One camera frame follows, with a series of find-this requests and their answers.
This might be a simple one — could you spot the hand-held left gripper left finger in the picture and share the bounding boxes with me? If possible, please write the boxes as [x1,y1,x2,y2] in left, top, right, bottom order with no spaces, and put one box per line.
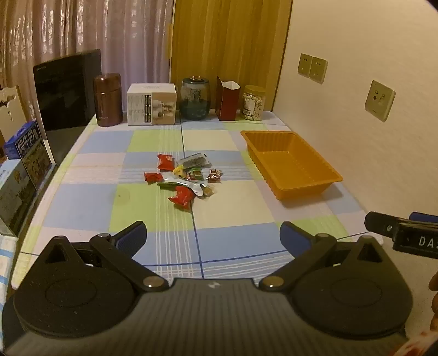
[38,221,169,292]

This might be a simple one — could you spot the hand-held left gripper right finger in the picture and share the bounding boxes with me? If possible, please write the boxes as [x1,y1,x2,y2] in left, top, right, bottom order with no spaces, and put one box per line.
[258,221,391,292]

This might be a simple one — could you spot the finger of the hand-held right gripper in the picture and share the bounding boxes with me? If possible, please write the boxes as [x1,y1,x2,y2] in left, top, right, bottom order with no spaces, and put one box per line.
[364,211,401,244]
[409,211,438,224]

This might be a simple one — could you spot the orange plastic tray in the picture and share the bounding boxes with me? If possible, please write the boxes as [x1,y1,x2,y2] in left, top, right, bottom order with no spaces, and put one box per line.
[240,130,344,201]

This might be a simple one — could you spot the person's right hand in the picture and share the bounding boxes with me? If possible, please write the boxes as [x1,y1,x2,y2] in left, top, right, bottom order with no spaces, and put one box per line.
[428,272,438,332]

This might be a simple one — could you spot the checkered tablecloth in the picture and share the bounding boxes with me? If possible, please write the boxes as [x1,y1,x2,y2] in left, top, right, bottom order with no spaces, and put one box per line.
[12,110,387,289]

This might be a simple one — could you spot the pale printed box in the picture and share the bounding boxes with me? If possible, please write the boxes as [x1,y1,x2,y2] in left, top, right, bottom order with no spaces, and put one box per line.
[0,159,57,237]

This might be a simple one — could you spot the blue white striped cloth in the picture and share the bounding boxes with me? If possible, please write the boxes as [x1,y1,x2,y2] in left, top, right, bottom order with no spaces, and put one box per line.
[0,236,18,299]

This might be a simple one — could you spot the white cardboard box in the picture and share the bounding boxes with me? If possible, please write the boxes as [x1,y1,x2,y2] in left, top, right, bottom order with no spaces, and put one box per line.
[126,83,177,126]

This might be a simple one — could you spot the blue printed box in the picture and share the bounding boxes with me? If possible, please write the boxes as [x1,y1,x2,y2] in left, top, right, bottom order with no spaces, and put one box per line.
[4,120,53,180]

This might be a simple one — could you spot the plastic jar of nuts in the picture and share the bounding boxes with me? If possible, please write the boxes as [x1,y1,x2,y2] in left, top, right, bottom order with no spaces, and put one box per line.
[241,85,266,121]

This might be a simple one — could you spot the brown thermos flask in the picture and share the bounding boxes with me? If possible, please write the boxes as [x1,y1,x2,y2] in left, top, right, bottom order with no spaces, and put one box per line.
[94,73,123,127]

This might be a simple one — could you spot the open red carton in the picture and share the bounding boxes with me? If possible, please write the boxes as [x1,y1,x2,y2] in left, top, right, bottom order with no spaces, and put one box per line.
[215,75,242,121]

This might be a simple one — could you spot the glass jar with dark lid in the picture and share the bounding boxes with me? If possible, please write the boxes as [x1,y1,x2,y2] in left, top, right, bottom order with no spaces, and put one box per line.
[180,76,210,121]

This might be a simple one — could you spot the black flat panel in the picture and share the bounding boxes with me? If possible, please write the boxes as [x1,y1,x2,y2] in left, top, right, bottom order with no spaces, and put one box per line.
[33,49,102,132]

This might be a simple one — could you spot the white chair back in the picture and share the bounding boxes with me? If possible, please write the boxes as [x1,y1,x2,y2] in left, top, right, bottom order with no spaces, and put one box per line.
[0,85,28,142]

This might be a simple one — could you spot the pale sheer curtain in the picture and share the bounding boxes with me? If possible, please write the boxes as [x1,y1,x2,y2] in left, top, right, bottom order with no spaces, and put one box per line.
[0,0,176,115]

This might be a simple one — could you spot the yellow wooden panel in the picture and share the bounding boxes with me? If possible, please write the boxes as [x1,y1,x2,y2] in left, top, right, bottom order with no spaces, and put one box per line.
[170,0,293,112]

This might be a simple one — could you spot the beige wall data socket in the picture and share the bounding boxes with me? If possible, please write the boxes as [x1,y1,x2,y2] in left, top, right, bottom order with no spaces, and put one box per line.
[364,80,396,122]

